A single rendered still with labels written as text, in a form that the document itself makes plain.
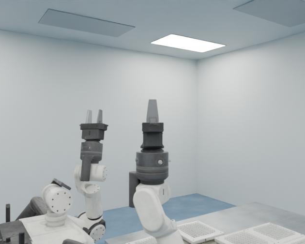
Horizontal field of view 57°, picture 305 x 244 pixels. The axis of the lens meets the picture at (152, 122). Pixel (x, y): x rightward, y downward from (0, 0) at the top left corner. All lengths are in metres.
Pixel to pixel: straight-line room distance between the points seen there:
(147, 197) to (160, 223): 0.07
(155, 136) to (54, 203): 0.35
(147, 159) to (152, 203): 0.11
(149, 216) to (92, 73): 4.39
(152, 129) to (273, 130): 4.37
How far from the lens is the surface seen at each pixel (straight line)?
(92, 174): 1.15
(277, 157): 5.00
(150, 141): 0.72
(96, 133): 1.16
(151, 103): 0.74
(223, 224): 2.22
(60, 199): 0.87
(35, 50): 4.81
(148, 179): 0.74
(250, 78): 5.33
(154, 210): 0.73
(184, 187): 6.16
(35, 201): 1.11
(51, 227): 0.93
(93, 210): 1.26
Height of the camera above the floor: 1.60
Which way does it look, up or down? level
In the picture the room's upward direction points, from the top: straight up
